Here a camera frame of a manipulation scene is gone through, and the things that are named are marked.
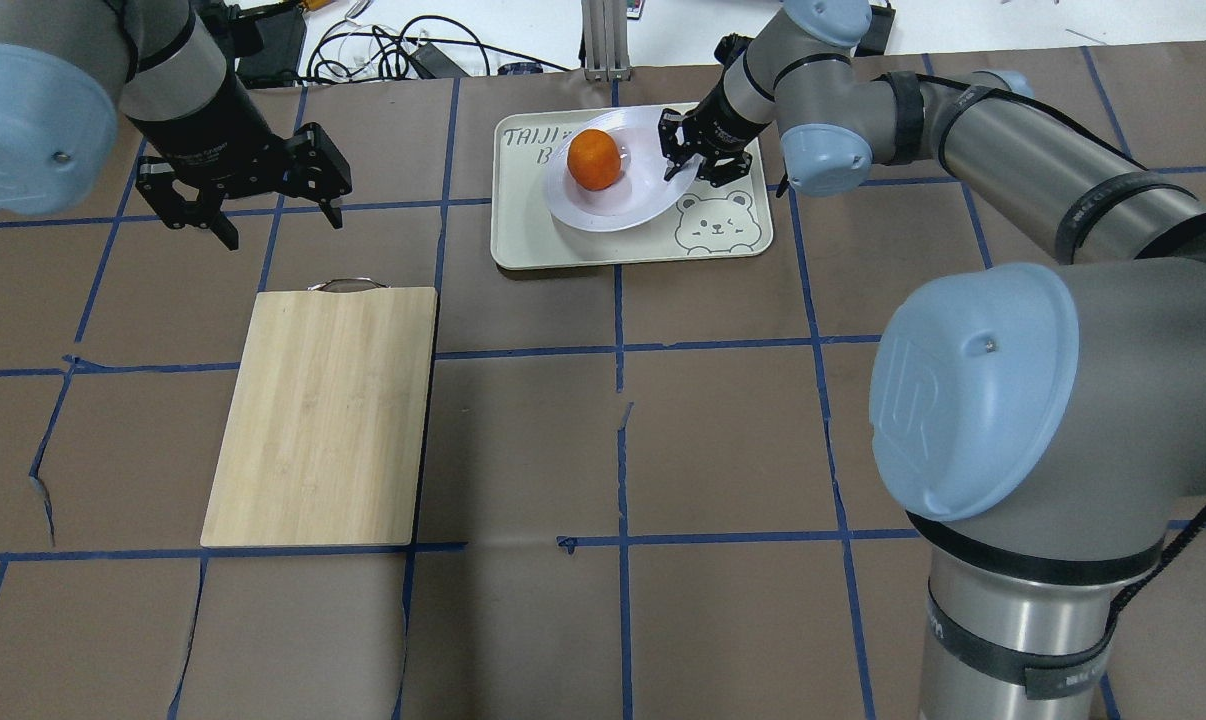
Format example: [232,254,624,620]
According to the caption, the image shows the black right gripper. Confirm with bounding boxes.
[657,88,772,188]

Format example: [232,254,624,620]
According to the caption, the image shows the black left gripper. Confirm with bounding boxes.
[135,90,352,251]

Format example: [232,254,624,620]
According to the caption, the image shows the white round plate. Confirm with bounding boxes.
[541,106,703,232]

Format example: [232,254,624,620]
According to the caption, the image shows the orange fruit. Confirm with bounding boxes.
[566,128,622,191]

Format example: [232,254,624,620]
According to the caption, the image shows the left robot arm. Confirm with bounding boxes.
[0,1,352,250]

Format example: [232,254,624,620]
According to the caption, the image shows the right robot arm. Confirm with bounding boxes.
[657,1,1206,719]

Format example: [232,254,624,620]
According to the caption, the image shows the cream bear tray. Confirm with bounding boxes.
[490,109,773,270]

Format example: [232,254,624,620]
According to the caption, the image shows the black computer box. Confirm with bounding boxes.
[232,1,306,88]

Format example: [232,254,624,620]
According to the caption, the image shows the bamboo cutting board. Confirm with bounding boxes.
[200,286,438,550]

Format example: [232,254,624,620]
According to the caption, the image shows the aluminium frame post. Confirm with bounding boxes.
[579,0,632,82]

